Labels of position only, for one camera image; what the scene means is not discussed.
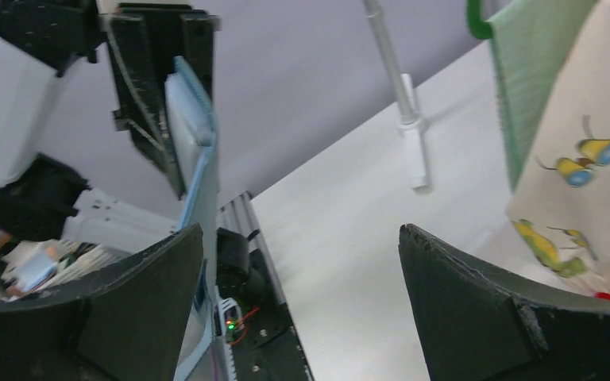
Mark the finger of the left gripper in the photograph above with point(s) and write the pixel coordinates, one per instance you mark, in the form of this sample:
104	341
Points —
140	93
199	29

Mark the white clothes rack pole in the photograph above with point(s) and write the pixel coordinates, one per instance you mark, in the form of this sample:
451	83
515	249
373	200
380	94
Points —
411	123

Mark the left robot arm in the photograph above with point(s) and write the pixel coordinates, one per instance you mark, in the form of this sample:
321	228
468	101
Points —
162	57

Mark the blue card holder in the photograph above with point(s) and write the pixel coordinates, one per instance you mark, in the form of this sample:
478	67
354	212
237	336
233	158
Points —
194	127

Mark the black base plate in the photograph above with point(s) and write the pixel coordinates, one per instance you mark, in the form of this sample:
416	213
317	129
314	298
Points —
254	325

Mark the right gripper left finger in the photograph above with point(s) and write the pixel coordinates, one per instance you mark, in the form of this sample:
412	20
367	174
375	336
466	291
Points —
125	321

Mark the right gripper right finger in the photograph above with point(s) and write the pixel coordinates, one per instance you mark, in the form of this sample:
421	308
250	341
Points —
477	321

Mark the hanging patterned cloth bag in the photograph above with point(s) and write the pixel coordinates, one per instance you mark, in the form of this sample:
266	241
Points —
551	61

